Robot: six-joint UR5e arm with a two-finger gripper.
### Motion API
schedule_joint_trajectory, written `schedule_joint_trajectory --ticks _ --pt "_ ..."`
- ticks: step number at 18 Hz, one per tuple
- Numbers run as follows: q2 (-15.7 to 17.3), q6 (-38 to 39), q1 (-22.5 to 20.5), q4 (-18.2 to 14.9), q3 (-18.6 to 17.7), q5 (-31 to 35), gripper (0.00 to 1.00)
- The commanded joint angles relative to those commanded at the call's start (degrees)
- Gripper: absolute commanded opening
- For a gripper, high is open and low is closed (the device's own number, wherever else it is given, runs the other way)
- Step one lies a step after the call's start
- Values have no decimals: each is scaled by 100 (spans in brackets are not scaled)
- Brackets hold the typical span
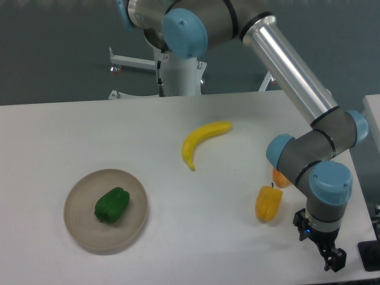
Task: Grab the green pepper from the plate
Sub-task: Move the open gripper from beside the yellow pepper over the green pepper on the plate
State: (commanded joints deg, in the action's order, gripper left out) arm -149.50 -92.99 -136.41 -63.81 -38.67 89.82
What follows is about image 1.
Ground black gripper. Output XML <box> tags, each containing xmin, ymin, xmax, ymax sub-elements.
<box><xmin>293</xmin><ymin>208</ymin><xmax>347</xmax><ymax>272</ymax></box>

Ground green bell pepper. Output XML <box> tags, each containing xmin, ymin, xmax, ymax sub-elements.
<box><xmin>94</xmin><ymin>187</ymin><xmax>130</xmax><ymax>224</ymax></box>

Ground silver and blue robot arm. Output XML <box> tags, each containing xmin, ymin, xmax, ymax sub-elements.
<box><xmin>116</xmin><ymin>1</ymin><xmax>369</xmax><ymax>271</ymax></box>

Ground yellow bell pepper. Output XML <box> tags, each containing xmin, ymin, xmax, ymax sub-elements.
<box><xmin>255</xmin><ymin>183</ymin><xmax>283</xmax><ymax>221</ymax></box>

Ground beige round plate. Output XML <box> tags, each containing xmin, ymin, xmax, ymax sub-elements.
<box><xmin>64</xmin><ymin>169</ymin><xmax>148</xmax><ymax>255</ymax></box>

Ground black device at table edge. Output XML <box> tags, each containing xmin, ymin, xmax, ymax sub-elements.
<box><xmin>357</xmin><ymin>240</ymin><xmax>379</xmax><ymax>272</ymax></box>

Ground orange bread piece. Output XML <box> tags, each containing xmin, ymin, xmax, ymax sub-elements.
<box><xmin>273</xmin><ymin>168</ymin><xmax>292</xmax><ymax>188</ymax></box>

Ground white side table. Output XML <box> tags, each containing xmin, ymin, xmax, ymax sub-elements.
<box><xmin>363</xmin><ymin>94</ymin><xmax>380</xmax><ymax>141</ymax></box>

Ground yellow banana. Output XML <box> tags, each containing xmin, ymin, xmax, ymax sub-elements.
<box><xmin>181</xmin><ymin>121</ymin><xmax>233</xmax><ymax>171</ymax></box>

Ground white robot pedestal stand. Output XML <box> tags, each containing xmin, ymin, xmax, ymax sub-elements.
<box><xmin>109</xmin><ymin>29</ymin><xmax>276</xmax><ymax>98</ymax></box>

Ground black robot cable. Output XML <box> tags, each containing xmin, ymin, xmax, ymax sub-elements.
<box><xmin>156</xmin><ymin>44</ymin><xmax>169</xmax><ymax>97</ymax></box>

